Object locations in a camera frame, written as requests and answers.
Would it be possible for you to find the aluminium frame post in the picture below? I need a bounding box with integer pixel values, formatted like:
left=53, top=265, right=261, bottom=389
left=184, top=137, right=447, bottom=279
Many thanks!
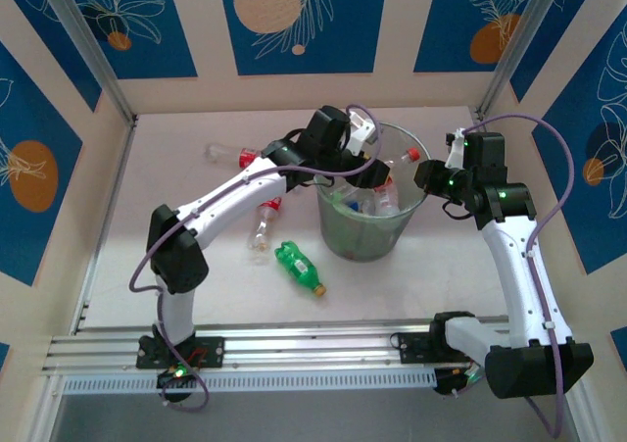
left=475, top=0, right=574, bottom=120
left=36, top=0, right=139, bottom=125

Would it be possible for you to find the green plastic bin liner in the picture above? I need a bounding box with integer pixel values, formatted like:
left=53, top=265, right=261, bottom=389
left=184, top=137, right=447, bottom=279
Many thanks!
left=317, top=167, right=427, bottom=260

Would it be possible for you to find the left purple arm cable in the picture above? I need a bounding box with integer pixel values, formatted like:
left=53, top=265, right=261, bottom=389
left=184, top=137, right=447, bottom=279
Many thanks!
left=129, top=103, right=393, bottom=412

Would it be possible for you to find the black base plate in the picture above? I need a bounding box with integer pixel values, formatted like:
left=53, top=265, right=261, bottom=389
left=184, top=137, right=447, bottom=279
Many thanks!
left=395, top=331, right=442, bottom=365
left=135, top=336, right=226, bottom=369

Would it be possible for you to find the green bottle orange cap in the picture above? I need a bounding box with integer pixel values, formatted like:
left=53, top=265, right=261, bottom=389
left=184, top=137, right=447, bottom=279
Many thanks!
left=272, top=239, right=328, bottom=299

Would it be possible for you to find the aluminium mounting rail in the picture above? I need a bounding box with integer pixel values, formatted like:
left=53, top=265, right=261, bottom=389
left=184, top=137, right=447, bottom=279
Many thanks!
left=41, top=317, right=579, bottom=374

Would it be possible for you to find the left black electronics module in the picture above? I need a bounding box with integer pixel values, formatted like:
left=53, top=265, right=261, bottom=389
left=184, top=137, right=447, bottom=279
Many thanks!
left=156, top=363, right=197, bottom=404

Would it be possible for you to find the white slotted cable duct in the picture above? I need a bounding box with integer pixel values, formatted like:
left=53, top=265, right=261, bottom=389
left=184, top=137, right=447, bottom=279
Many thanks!
left=62, top=368, right=437, bottom=397

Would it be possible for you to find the clear cola bottle red label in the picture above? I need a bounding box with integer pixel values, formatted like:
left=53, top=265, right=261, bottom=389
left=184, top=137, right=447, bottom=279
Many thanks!
left=246, top=195, right=284, bottom=253
left=204, top=142, right=264, bottom=168

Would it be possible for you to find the black electronics module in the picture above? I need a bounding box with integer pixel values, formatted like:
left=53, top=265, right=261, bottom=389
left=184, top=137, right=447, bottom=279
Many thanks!
left=156, top=363, right=197, bottom=404
left=433, top=366, right=486, bottom=397

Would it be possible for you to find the right black electronics module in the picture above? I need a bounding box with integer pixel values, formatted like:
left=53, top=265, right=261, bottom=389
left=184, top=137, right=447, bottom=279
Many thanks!
left=433, top=366, right=486, bottom=397

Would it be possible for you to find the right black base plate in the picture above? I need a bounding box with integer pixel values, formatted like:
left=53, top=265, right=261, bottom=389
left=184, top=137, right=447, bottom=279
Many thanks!
left=395, top=331, right=442, bottom=365

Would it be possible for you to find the translucent green waste bin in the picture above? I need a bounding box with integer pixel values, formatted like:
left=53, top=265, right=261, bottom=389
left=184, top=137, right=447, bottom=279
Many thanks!
left=315, top=121, right=433, bottom=263

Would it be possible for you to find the aluminium table side rail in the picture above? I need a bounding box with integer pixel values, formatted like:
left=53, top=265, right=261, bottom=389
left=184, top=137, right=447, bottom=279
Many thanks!
left=71, top=118, right=141, bottom=335
left=472, top=107, right=496, bottom=137

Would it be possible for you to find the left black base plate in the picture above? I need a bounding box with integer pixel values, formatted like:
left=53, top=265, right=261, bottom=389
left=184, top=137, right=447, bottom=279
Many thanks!
left=135, top=336, right=226, bottom=369

